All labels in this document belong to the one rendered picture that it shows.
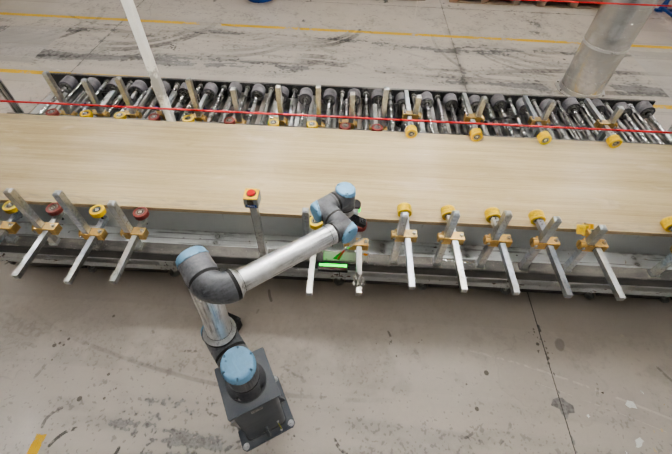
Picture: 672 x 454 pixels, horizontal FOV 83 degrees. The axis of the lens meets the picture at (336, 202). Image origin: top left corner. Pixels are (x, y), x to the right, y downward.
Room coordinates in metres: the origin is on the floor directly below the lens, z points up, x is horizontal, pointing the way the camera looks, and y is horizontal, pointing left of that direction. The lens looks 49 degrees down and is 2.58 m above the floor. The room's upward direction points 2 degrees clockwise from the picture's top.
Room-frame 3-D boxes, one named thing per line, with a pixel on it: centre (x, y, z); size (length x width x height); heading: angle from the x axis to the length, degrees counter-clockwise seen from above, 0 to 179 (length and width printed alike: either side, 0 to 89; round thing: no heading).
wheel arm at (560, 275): (1.14, -1.14, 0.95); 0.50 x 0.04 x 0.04; 179
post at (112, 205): (1.25, 1.15, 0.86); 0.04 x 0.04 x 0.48; 89
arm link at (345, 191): (1.15, -0.04, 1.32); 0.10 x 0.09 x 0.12; 129
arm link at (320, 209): (1.07, 0.04, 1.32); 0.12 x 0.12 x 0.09; 39
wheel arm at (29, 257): (1.17, 1.61, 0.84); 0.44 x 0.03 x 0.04; 179
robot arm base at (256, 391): (0.56, 0.41, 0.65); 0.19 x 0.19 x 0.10
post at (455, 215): (1.21, -0.60, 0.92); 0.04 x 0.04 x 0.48; 89
